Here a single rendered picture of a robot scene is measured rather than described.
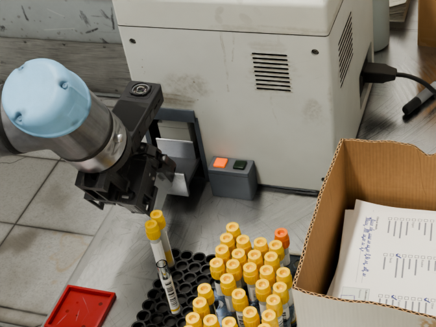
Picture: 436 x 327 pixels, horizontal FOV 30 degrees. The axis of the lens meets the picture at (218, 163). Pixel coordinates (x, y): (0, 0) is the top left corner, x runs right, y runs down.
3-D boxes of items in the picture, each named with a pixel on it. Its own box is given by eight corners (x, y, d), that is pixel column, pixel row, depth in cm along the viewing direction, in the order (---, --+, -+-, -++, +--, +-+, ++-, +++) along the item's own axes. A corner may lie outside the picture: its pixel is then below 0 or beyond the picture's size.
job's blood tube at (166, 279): (174, 314, 99) (158, 258, 92) (185, 316, 98) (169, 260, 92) (170, 324, 98) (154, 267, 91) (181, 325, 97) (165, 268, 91)
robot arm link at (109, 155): (60, 95, 91) (126, 101, 88) (78, 111, 95) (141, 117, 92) (43, 158, 89) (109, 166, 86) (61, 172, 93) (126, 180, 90)
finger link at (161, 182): (156, 221, 111) (131, 202, 103) (165, 180, 113) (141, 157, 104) (177, 224, 110) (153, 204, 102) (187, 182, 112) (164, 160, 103)
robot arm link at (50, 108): (-7, 60, 81) (71, 45, 79) (45, 103, 91) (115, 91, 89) (-13, 132, 79) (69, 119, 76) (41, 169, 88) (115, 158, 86)
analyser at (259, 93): (214, 67, 139) (185, -103, 120) (375, 78, 130) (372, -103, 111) (147, 187, 118) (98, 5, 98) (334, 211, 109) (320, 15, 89)
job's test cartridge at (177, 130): (174, 135, 120) (166, 101, 116) (204, 139, 118) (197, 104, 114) (164, 153, 117) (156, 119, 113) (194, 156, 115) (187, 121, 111)
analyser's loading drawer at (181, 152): (193, 103, 128) (188, 76, 125) (233, 107, 126) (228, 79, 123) (145, 191, 114) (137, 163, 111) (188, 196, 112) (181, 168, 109)
